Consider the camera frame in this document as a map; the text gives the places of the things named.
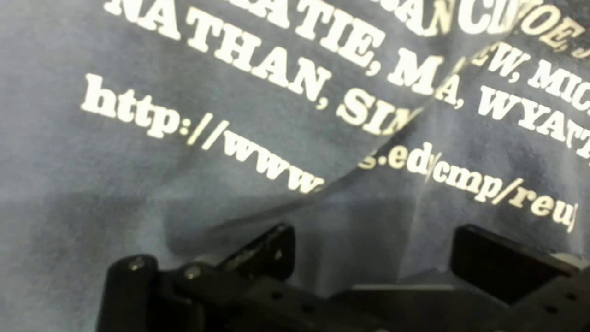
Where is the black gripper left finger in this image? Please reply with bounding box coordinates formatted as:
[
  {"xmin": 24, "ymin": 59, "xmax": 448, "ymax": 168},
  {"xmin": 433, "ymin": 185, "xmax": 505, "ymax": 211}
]
[{"xmin": 94, "ymin": 223, "xmax": 347, "ymax": 332}]

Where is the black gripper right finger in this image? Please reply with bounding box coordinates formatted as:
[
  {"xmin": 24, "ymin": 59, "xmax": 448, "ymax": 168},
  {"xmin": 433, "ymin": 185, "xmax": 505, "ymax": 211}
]
[{"xmin": 450, "ymin": 223, "xmax": 590, "ymax": 332}]

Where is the blue printed t-shirt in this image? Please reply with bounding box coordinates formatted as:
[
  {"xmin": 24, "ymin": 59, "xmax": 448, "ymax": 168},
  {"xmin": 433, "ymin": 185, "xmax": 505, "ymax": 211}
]
[{"xmin": 0, "ymin": 0, "xmax": 590, "ymax": 332}]

